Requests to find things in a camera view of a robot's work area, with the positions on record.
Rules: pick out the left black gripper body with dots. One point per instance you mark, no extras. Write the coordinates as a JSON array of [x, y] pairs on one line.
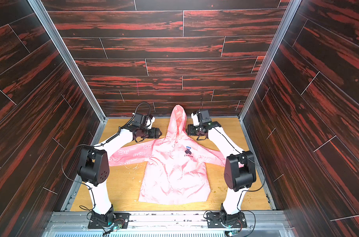
[[150, 134]]

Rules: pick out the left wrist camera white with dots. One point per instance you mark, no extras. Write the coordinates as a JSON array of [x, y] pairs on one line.
[[150, 121]]

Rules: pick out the aluminium front rail frame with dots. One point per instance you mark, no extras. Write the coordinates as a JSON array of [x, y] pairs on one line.
[[172, 224]]

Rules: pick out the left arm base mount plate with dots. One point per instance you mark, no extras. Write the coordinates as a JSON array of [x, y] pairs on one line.
[[118, 220]]

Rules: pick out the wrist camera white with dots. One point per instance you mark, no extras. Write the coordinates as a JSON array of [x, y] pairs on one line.
[[195, 119], [150, 121]]

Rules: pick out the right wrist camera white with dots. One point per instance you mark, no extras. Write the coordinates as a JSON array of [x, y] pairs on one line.
[[195, 119]]

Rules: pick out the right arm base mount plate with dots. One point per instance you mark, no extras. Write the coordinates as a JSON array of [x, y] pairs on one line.
[[223, 220]]

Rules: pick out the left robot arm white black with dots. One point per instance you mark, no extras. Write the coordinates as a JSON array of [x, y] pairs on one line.
[[93, 167]]

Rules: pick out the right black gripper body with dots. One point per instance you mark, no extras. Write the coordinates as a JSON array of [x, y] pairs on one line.
[[192, 130]]

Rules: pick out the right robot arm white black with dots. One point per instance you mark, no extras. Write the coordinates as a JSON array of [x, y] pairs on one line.
[[239, 165]]

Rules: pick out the pink hooded jacket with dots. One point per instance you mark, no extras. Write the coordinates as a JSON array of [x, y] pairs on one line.
[[176, 165]]

